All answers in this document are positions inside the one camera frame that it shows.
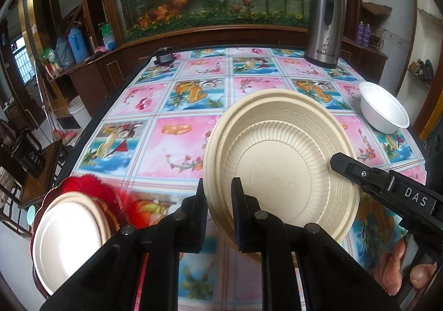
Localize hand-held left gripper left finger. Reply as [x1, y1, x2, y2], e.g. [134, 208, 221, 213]
[38, 178, 208, 311]

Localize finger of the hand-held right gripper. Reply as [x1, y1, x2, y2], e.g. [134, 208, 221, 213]
[330, 152, 402, 196]

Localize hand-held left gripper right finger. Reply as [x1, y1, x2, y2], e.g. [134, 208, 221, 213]
[231, 177, 398, 311]

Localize large beige patterned plate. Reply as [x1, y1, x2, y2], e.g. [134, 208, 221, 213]
[204, 89, 361, 265]

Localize beige ribbed plate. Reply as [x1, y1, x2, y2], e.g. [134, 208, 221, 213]
[221, 120, 333, 228]

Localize white foam bowl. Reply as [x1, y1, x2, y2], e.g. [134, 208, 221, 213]
[359, 82, 410, 134]

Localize person's right hand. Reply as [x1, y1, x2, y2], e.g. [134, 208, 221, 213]
[374, 238, 437, 297]

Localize colourful printed tablecloth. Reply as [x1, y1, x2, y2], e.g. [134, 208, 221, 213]
[67, 47, 428, 311]

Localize red scalloped plate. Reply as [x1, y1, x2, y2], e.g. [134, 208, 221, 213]
[31, 174, 140, 299]

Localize pair of dark shoes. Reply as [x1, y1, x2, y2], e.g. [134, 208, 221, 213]
[408, 59, 434, 80]

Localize plain beige plate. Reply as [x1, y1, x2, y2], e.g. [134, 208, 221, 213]
[33, 191, 112, 296]

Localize stainless steel thermos jug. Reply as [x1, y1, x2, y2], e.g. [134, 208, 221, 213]
[305, 0, 347, 69]

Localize white plastic bucket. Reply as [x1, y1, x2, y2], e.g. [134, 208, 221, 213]
[67, 96, 91, 129]

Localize small black cup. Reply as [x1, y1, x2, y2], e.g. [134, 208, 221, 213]
[154, 47, 174, 66]

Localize dark wooden chair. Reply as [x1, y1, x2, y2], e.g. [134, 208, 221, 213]
[0, 120, 71, 237]

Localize broom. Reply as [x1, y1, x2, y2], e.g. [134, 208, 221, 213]
[35, 60, 76, 145]

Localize wooden cabinet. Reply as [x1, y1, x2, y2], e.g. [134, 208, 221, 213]
[45, 0, 388, 104]

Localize green bottle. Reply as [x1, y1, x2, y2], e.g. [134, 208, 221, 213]
[100, 22, 117, 51]

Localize blue thermos flask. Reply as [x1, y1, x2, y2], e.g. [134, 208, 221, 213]
[68, 28, 87, 63]

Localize grey thermos flask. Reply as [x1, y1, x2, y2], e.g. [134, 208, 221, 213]
[55, 37, 72, 68]

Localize window with grille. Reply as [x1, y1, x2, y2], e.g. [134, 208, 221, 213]
[10, 37, 36, 85]

